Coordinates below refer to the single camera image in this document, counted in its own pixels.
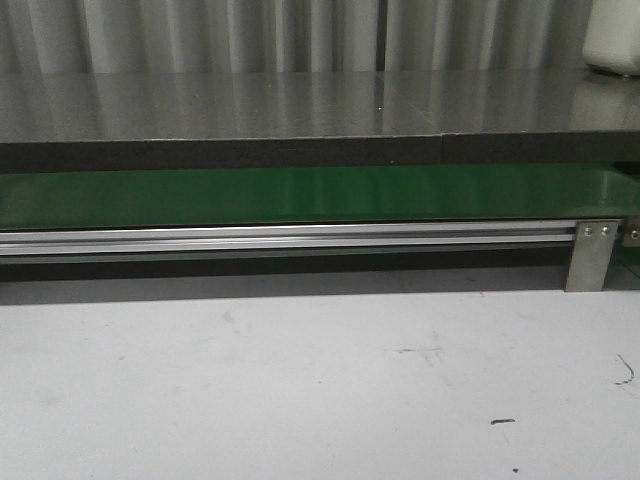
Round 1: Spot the green conveyor belt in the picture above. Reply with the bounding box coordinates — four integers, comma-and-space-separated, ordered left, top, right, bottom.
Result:
1, 164, 639, 230

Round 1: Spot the steel slotted end plate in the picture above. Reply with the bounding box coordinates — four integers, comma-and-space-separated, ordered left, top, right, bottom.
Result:
622, 215, 640, 248

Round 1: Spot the grey pleated curtain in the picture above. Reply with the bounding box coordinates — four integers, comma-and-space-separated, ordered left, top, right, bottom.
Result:
1, 1, 592, 74

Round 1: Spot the white plastic container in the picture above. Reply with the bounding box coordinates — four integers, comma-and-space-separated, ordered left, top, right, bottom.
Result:
582, 0, 639, 76

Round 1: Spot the aluminium conveyor side rail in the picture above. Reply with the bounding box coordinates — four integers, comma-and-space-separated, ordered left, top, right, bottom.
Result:
1, 220, 577, 257

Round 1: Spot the steel conveyor support bracket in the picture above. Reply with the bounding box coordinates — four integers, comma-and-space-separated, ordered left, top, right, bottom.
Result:
565, 220, 619, 293

